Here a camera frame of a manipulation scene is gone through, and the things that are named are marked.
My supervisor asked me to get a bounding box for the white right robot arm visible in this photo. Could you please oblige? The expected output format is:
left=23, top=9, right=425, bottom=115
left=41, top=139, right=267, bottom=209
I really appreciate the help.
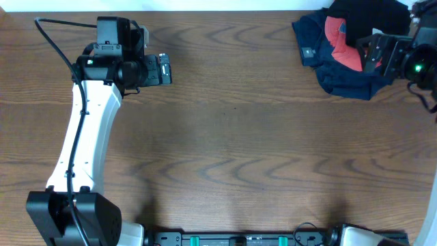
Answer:
left=324, top=0, right=436, bottom=114

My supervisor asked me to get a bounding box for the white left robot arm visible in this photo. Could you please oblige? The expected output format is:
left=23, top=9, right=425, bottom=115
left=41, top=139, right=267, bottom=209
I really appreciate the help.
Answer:
left=26, top=52, right=172, bottom=245

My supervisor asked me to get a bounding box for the orange printed t-shirt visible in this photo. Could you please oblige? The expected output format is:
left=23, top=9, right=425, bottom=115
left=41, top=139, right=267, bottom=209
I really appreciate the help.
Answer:
left=324, top=16, right=363, bottom=72

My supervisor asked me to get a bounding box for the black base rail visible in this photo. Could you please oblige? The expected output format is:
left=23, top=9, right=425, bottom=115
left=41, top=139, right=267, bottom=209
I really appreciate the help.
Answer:
left=144, top=229, right=340, bottom=246

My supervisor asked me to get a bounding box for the navy blue folded garment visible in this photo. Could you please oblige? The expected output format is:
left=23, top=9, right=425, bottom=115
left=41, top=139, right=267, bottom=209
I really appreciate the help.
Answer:
left=292, top=10, right=393, bottom=100

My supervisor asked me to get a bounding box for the black polo shirt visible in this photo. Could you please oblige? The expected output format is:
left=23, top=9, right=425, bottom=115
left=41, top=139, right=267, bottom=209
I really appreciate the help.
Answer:
left=326, top=0, right=411, bottom=47

